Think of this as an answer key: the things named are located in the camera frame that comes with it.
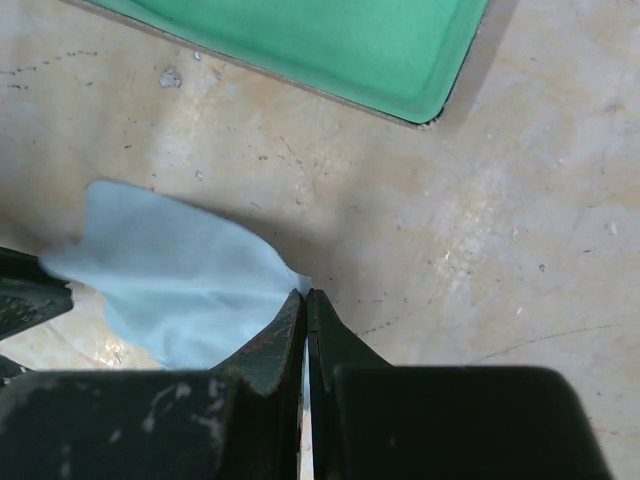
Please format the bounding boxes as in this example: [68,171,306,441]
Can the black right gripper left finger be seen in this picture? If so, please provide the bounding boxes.
[1,292,306,479]

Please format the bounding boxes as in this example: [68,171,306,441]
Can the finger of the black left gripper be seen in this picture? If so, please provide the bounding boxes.
[0,247,73,340]

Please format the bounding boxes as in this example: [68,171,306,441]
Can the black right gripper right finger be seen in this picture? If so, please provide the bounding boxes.
[306,290,611,479]

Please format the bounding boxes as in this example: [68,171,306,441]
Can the light blue cleaning cloth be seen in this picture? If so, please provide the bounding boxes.
[39,180,312,370]

